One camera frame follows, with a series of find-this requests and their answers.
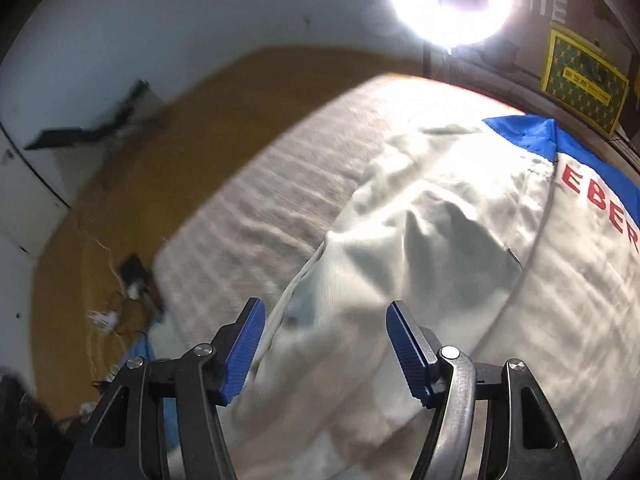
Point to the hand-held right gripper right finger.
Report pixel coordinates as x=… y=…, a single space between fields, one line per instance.
x=407 y=355

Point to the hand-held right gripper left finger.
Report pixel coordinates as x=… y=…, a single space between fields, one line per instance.
x=245 y=355

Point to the beige and blue work jacket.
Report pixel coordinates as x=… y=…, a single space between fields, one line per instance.
x=425 y=260

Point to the black device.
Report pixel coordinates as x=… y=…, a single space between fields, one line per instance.
x=137 y=272

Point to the beige plaid blanket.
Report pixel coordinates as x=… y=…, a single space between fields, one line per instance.
x=260 y=210

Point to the dark knit clothing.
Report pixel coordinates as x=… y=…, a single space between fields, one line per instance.
x=25 y=425

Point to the green and yellow poster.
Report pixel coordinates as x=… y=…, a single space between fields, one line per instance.
x=582 y=80

